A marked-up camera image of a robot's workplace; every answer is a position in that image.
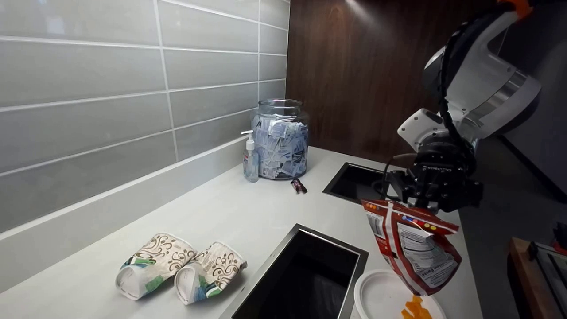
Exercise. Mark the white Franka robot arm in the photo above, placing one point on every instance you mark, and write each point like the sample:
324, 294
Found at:
484, 81

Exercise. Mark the patterned paper cup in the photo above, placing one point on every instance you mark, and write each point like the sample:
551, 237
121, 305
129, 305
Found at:
209, 271
152, 262

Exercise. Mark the orange Doritos chips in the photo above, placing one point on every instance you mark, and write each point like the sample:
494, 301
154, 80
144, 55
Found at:
416, 308

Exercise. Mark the small clear sanitizer bottle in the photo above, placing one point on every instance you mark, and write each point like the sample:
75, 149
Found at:
252, 161

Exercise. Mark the wooden edged furniture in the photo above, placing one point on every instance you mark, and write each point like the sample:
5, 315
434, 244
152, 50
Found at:
525, 276

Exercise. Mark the red Doritos chip bag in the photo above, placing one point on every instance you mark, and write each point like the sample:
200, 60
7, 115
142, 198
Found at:
418, 253

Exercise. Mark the glass jar of packets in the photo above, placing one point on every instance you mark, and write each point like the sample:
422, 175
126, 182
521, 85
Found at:
280, 143

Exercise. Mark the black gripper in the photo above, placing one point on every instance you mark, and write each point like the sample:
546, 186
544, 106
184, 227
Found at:
440, 170

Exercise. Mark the small dark snack wrapper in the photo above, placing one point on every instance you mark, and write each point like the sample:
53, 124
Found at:
298, 184

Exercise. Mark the white round plate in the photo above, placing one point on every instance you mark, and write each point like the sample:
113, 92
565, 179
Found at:
377, 294

